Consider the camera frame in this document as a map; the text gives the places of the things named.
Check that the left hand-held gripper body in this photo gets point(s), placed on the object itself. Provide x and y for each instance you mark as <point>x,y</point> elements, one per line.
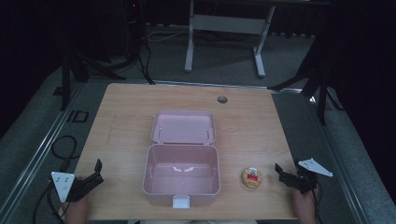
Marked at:
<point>63,184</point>

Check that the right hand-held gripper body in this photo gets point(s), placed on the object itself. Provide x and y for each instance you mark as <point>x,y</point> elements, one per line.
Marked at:
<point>306,174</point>

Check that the round yellow snack packet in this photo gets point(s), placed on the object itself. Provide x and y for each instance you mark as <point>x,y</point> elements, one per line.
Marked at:
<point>251,177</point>

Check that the pink plastic storage box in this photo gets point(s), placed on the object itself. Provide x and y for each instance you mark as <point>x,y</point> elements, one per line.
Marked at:
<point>182,174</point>

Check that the person's left hand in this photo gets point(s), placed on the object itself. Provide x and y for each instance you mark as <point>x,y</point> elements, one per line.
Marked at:
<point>77,208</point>

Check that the person's right hand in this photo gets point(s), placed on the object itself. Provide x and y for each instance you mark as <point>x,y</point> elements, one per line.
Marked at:
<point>303,203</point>

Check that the black tripod stand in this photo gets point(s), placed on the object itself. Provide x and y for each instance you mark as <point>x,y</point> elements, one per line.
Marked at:
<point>81,67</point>
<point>317,77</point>

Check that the dark equipment rack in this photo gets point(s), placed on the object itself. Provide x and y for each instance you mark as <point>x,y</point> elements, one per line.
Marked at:
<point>134,25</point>

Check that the metal floor rail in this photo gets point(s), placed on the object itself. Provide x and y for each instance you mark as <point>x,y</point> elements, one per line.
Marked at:
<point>218,84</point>
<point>37,149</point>
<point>339,174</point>

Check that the white metal desk frame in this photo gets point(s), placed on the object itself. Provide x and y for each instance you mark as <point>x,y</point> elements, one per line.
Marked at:
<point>230,24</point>

